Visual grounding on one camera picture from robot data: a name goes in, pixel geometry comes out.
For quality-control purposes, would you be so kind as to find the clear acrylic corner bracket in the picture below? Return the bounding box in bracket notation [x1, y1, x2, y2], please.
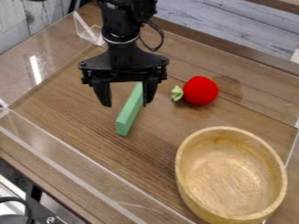
[72, 11, 105, 46]

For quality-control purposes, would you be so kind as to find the black cable at table corner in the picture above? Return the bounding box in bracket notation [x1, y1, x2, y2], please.
[0, 197, 33, 224]

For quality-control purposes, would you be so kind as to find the brown wooden bowl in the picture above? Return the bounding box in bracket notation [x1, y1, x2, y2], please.
[174, 126, 287, 224]

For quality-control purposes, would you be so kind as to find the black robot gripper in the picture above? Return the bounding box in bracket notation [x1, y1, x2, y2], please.
[78, 44, 169, 108]

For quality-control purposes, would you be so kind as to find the green rectangular block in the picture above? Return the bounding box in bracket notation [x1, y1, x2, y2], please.
[116, 83, 144, 136]

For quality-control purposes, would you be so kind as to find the clear acrylic wall panel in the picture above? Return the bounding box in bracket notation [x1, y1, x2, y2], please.
[0, 100, 194, 224]

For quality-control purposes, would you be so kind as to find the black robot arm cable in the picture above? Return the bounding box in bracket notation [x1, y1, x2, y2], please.
[137, 19, 165, 53]

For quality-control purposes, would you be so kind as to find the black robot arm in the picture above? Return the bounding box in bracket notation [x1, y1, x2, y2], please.
[78, 0, 169, 107]

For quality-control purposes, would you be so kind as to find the red plush strawberry toy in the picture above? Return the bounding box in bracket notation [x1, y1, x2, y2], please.
[170, 76, 220, 106]

